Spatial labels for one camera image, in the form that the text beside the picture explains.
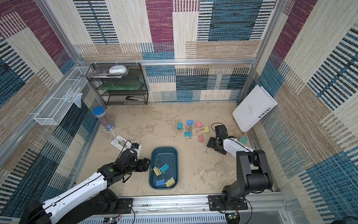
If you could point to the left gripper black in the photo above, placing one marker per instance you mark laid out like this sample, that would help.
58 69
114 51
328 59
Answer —
141 168

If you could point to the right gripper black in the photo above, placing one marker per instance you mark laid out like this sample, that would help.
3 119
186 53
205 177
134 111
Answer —
214 143

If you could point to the yellow binder clip back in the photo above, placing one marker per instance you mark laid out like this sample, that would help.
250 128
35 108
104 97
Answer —
206 129

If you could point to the yellow binder clip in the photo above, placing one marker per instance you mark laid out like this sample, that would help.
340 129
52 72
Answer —
170 180
157 171
206 129

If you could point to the white ruler package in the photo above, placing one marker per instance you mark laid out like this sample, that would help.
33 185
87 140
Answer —
121 143

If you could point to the mint green tape roll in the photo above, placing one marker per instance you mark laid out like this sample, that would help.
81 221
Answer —
244 140

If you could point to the blue binder clip back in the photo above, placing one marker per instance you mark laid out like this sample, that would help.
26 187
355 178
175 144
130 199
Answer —
189 124

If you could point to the blue binder clip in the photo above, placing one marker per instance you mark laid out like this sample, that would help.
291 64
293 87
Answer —
160 183
189 124

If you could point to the teal binder clip front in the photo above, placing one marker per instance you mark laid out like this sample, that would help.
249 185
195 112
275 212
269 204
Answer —
164 167

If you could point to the teal plastic storage box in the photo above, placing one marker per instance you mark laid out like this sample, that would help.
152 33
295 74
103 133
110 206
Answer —
167 155

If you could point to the blue binder clip front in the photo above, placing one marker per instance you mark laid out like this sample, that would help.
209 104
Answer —
160 183

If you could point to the yellow binder clip front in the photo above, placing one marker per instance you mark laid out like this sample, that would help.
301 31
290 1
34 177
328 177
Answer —
170 180

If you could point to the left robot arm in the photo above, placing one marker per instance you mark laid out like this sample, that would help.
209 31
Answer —
91 197

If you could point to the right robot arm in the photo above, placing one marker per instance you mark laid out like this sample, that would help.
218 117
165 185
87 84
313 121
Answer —
253 174

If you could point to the teal binder clip centre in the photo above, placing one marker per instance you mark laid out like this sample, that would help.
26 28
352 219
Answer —
188 132

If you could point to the white book leaning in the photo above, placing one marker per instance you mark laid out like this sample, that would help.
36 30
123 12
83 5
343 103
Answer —
255 106

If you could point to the pencil tube blue lid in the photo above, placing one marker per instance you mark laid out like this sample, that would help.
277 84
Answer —
100 113

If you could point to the black stapler on shelf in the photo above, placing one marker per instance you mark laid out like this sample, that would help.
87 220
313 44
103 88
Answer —
132 98

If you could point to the green folder on shelf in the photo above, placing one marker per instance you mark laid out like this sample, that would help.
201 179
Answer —
120 86

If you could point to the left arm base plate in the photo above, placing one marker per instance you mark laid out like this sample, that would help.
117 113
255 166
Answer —
122 205

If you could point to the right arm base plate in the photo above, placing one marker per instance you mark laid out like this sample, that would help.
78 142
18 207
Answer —
217 203

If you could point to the black wire shelf rack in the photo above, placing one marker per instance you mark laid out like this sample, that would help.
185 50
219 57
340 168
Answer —
98 74

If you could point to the white wire wall basket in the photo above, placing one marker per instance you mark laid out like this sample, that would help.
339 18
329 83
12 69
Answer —
57 106

